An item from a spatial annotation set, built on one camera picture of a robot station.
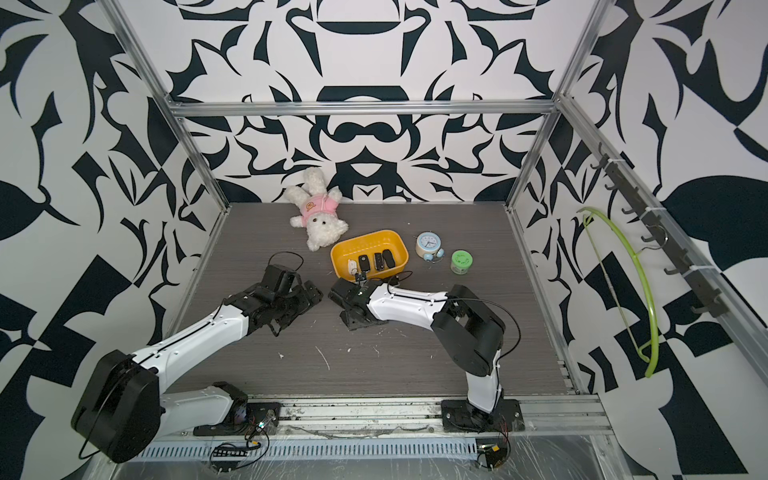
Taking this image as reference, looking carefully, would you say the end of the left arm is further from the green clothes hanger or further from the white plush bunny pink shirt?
the green clothes hanger

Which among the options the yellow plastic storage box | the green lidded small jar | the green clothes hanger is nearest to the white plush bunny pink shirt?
the yellow plastic storage box

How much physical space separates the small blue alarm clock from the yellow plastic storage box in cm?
5

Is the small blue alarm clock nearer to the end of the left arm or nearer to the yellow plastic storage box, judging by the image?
the yellow plastic storage box

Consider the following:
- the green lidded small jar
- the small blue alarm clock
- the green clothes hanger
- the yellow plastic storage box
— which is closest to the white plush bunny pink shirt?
the yellow plastic storage box

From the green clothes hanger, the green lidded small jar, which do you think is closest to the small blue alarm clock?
the green lidded small jar

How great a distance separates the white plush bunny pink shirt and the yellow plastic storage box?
0.18 ft

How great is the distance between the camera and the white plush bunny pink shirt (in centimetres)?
104

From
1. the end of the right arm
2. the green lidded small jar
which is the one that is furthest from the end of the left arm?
the green lidded small jar

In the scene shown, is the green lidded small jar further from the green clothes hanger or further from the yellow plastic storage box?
the green clothes hanger

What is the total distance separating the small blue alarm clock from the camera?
1038 millimetres

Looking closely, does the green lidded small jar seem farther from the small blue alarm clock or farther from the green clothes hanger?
the green clothes hanger

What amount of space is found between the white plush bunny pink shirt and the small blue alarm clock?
0.26 metres

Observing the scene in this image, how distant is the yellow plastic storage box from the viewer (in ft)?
3.32

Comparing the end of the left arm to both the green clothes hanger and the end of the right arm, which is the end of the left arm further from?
the green clothes hanger
